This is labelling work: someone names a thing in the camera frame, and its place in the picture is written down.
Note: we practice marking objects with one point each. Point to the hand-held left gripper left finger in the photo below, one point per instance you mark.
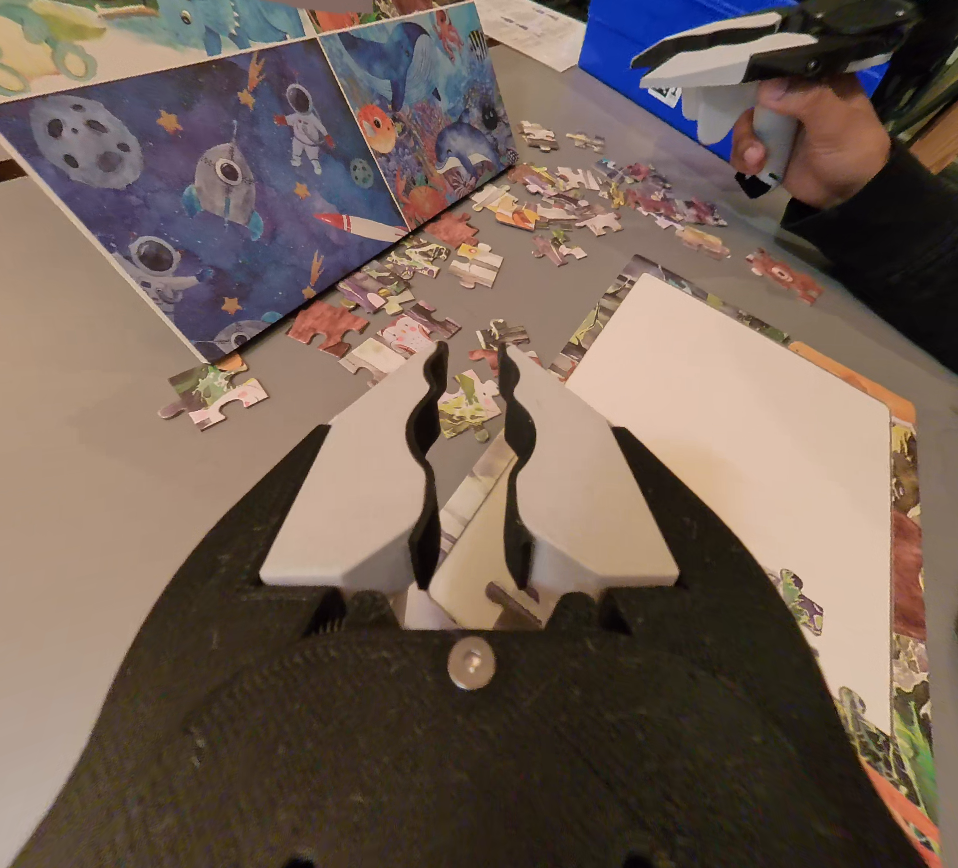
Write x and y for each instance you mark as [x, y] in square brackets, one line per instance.
[344, 508]

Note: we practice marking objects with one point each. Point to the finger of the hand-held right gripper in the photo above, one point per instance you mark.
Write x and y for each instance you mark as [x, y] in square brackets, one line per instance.
[696, 71]
[711, 33]

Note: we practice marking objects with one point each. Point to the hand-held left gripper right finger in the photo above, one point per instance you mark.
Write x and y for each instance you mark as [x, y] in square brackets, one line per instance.
[599, 508]

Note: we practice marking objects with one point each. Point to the puzzle frame tray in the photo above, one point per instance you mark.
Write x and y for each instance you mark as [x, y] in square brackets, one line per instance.
[711, 419]

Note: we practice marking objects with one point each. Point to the pile of puzzle pieces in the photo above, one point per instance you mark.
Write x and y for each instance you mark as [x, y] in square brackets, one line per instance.
[479, 269]

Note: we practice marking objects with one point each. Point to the person's right forearm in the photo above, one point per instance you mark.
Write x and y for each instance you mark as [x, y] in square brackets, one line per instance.
[890, 246]

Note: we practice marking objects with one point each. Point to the person's right hand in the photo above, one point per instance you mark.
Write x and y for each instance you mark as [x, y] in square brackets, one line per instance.
[831, 134]

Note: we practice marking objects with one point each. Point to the blue plastic bin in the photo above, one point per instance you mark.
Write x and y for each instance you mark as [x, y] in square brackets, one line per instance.
[636, 14]

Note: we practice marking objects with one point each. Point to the printed paper sheet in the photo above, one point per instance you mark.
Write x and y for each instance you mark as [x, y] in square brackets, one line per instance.
[531, 22]

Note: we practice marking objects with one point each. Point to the illustrated puzzle picture board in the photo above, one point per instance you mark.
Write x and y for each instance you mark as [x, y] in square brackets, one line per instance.
[187, 172]

